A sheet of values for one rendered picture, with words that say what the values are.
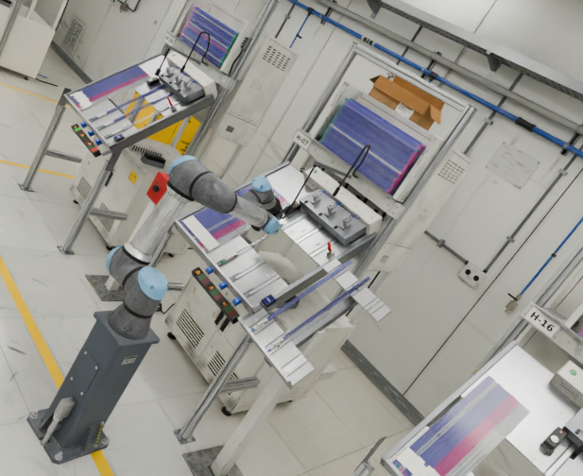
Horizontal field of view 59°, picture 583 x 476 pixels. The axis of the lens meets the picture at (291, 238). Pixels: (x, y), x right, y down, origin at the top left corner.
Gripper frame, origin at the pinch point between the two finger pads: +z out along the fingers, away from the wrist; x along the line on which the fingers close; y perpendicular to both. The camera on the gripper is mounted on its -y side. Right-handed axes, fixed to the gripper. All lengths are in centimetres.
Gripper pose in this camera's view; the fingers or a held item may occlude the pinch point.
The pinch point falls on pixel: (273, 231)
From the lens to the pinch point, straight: 247.7
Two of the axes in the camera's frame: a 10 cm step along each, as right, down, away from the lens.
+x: -6.1, -5.7, 5.4
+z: 1.8, 5.7, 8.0
